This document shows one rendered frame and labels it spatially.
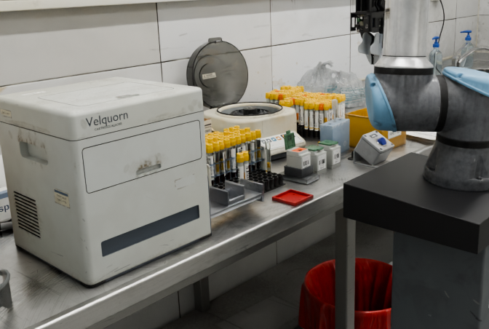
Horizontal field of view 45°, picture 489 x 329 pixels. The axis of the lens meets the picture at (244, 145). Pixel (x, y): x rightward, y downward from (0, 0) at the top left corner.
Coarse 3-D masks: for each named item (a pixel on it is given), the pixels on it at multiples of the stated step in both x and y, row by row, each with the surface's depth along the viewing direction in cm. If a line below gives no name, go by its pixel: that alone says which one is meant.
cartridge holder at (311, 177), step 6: (288, 168) 148; (294, 168) 146; (306, 168) 146; (312, 168) 148; (282, 174) 149; (288, 174) 148; (294, 174) 147; (300, 174) 146; (306, 174) 147; (312, 174) 148; (318, 174) 148; (294, 180) 147; (300, 180) 146; (306, 180) 144; (312, 180) 146
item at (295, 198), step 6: (282, 192) 138; (288, 192) 139; (294, 192) 139; (300, 192) 138; (276, 198) 134; (282, 198) 136; (288, 198) 136; (294, 198) 135; (300, 198) 135; (306, 198) 134; (312, 198) 135; (288, 204) 132; (294, 204) 131
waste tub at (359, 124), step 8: (352, 112) 177; (360, 112) 180; (352, 120) 174; (360, 120) 172; (368, 120) 170; (352, 128) 174; (360, 128) 172; (368, 128) 170; (352, 136) 175; (360, 136) 173; (384, 136) 168; (392, 136) 171; (400, 136) 174; (352, 144) 176; (400, 144) 175
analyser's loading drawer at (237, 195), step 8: (232, 184) 126; (240, 184) 125; (248, 184) 131; (256, 184) 129; (216, 192) 123; (224, 192) 122; (232, 192) 127; (240, 192) 125; (248, 192) 129; (256, 192) 129; (216, 200) 124; (224, 200) 122; (232, 200) 122; (240, 200) 124; (248, 200) 125; (216, 208) 121; (224, 208) 120; (232, 208) 123; (216, 216) 120
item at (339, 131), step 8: (336, 120) 167; (344, 120) 166; (320, 128) 163; (328, 128) 161; (336, 128) 162; (344, 128) 166; (320, 136) 163; (328, 136) 162; (336, 136) 163; (344, 136) 167; (344, 144) 167; (344, 152) 167
